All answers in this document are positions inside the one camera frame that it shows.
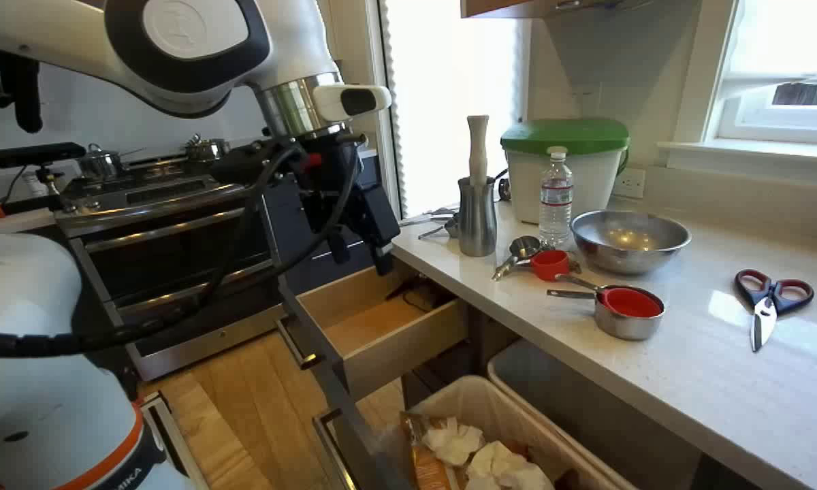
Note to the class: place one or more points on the silver measuring spoon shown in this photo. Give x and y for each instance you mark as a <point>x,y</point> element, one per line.
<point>431,233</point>

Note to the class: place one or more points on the steel mixing bowl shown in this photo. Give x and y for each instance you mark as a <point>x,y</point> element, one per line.
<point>629,240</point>

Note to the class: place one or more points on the white framed window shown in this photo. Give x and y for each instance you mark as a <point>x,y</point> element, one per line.
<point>790,109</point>

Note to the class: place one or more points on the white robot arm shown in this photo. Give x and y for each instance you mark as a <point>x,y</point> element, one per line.
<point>56,44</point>

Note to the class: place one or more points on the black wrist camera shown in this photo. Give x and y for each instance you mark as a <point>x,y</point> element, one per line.
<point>247,165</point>

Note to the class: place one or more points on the red measuring cup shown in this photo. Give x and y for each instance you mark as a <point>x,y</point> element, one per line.
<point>628,328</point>

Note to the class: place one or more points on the shiny metal stovetop pot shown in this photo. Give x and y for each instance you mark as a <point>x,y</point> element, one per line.
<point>98,165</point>
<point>204,150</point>

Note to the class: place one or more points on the crumpled white paper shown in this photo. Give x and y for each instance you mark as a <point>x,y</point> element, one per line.
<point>452,443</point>
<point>508,467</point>

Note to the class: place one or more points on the small orange measuring cup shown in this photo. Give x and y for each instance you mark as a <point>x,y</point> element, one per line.
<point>552,264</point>

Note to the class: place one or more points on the wooden drawer dark front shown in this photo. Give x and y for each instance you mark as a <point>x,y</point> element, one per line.
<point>372,328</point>

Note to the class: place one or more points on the clear plastic water bottle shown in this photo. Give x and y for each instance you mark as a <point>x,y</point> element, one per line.
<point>557,204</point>

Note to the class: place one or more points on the dark blue counter cabinet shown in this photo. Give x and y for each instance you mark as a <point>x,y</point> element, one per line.
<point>493,330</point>

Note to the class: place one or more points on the brown printed paper bag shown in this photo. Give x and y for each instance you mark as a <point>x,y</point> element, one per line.
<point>426,467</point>

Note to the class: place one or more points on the trash bin white bag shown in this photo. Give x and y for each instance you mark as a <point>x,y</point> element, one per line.
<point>481,398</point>

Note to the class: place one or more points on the dark blue drawer cabinet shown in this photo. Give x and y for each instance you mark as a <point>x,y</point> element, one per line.
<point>288,226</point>

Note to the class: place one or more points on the large orange measuring cup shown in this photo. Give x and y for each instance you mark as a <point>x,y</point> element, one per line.
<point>629,304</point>

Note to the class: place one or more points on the white glass door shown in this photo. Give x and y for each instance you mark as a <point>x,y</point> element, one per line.
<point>444,91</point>

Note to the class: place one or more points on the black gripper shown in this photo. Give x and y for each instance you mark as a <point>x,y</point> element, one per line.
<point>369,204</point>

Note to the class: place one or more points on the steel cylinder cup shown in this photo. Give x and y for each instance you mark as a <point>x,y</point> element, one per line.
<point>478,221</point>

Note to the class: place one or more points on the white bin green lid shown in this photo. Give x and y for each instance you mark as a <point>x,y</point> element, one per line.
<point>582,177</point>

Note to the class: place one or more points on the grey plastic bin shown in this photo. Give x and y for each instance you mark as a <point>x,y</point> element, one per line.
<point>588,409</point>

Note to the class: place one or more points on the dark pull-out cabinet front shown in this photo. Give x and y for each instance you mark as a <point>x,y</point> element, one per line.
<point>364,436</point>

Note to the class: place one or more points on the black bar camera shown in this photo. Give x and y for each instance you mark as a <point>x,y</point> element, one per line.
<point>32,154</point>

